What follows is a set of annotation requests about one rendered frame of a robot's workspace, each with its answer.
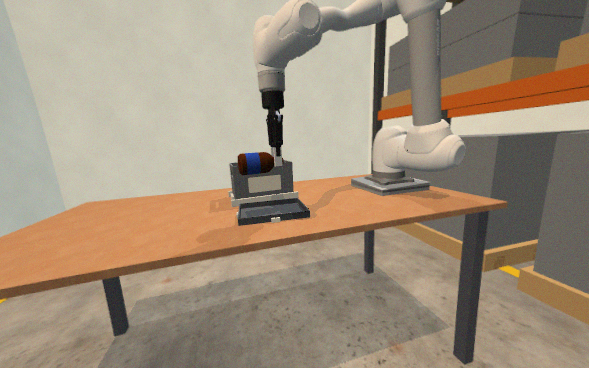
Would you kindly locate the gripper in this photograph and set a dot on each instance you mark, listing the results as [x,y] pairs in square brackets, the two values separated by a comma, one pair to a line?
[274,99]

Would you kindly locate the brown and blue bottle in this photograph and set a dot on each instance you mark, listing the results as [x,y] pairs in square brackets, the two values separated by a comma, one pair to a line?
[255,163]

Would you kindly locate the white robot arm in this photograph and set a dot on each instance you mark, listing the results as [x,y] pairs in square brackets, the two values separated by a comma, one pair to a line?
[429,144]

